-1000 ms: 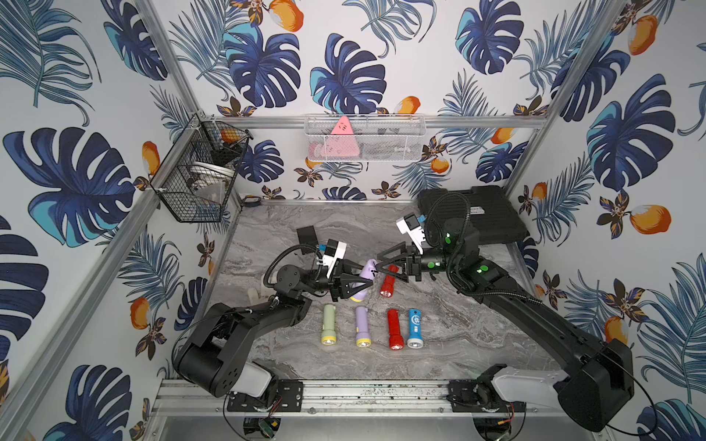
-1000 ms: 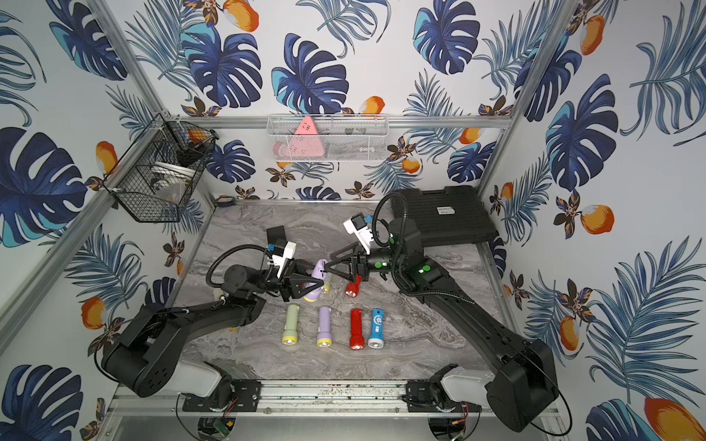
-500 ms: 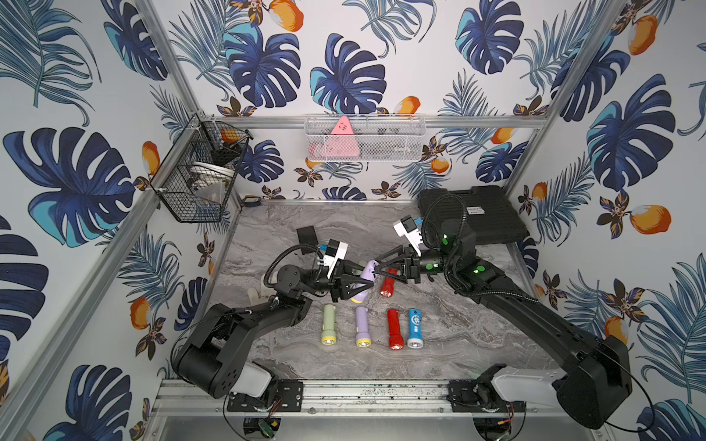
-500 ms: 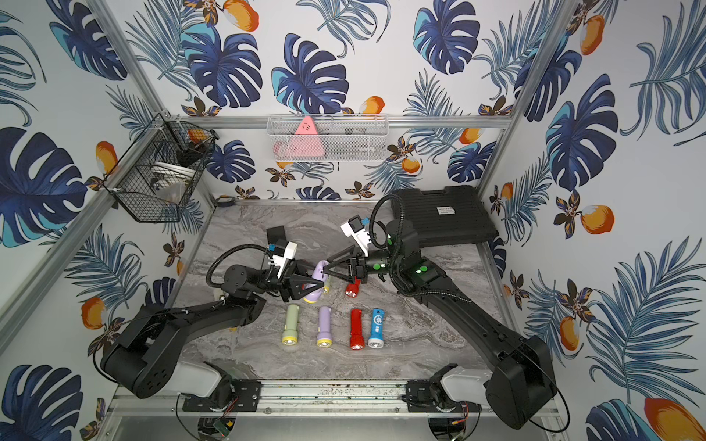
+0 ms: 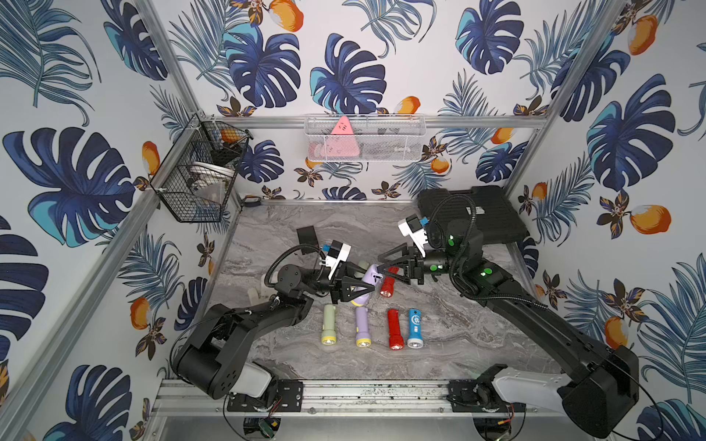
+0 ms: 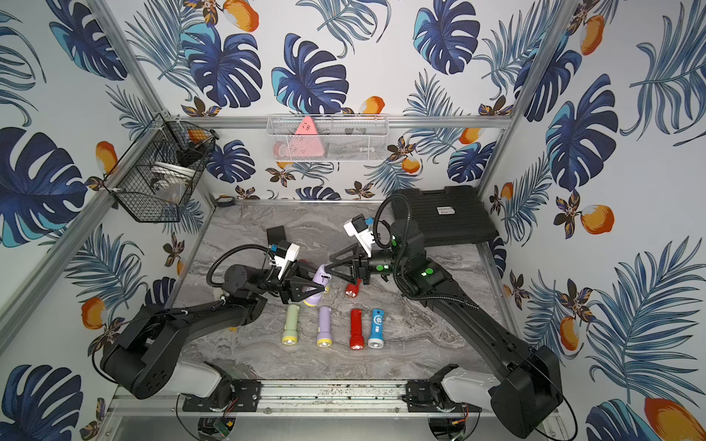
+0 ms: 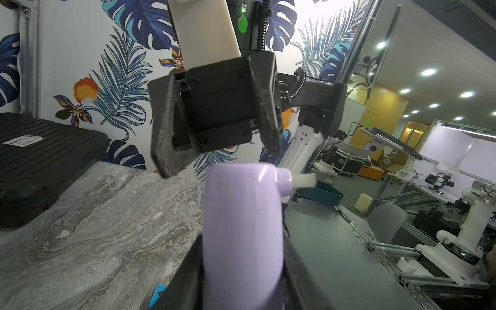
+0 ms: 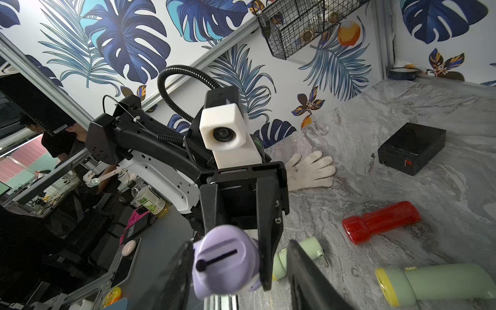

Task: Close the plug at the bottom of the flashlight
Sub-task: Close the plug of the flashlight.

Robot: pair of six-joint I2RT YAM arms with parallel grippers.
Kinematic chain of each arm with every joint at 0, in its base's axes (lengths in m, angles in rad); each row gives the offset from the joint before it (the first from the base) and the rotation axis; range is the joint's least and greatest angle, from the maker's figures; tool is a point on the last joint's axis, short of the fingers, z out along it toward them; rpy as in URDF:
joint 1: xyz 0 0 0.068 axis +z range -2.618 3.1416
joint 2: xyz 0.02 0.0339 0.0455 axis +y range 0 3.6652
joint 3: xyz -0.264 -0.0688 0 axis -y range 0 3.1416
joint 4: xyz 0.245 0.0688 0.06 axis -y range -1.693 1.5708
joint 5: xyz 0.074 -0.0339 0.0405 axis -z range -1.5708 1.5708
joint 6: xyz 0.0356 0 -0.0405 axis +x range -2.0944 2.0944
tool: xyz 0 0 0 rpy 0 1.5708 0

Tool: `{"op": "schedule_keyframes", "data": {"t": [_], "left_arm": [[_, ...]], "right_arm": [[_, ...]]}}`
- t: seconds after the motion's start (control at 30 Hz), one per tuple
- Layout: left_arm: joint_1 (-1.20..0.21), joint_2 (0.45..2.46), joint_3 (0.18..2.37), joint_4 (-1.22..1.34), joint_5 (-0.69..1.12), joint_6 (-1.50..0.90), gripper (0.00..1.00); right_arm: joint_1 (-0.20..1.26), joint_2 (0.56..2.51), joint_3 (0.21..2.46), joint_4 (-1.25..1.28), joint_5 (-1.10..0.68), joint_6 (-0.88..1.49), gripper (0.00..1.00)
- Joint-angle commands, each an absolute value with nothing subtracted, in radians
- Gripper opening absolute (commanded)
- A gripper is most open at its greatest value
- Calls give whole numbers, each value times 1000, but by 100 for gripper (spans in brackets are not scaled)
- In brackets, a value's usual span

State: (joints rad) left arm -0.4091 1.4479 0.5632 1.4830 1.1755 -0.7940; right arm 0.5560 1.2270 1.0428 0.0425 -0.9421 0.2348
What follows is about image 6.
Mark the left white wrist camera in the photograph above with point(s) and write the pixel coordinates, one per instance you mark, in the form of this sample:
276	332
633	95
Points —
283	255

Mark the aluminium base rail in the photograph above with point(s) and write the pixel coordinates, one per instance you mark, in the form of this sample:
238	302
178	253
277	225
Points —
298	398

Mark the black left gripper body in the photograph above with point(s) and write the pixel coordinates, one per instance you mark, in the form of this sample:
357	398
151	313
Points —
283	284

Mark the red flashlight front row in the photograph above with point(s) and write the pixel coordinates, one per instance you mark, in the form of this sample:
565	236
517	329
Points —
356	340

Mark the purple flashlight front row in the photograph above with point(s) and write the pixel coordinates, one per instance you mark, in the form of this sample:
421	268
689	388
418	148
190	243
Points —
324	336

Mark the black tape roll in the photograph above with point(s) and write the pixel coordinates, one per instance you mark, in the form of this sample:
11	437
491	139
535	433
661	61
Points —
225	202

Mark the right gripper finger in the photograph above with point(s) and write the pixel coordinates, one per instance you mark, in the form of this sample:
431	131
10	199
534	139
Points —
348	272
347	254

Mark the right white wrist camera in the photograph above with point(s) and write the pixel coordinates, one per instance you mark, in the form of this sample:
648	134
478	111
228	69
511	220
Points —
359	227

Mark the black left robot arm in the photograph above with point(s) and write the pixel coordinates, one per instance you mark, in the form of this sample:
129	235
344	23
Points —
145	357

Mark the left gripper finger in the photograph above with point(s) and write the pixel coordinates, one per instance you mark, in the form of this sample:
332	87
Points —
311	271
295	290

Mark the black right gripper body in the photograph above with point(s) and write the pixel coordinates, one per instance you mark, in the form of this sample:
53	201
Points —
383	263

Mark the clear mesh wall tray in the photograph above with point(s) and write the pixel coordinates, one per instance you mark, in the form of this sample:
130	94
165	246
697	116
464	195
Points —
346	137

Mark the black wire basket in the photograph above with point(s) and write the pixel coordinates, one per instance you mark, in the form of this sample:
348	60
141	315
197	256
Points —
156	178

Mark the pink triangle item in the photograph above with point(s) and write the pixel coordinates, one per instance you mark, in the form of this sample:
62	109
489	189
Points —
305	143

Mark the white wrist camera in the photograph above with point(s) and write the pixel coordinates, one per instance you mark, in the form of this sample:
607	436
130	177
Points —
283	255
359	227

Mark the blue flashlight front right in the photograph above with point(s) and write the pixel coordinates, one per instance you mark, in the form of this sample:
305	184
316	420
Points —
376	339

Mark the small black box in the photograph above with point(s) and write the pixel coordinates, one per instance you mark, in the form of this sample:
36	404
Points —
276	235

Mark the green flashlight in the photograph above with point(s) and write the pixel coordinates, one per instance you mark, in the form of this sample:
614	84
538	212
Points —
290	334

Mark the large black tool case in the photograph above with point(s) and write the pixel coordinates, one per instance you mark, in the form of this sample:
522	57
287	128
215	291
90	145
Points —
450	216

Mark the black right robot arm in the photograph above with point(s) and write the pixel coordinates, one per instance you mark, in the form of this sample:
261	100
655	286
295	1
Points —
526	384

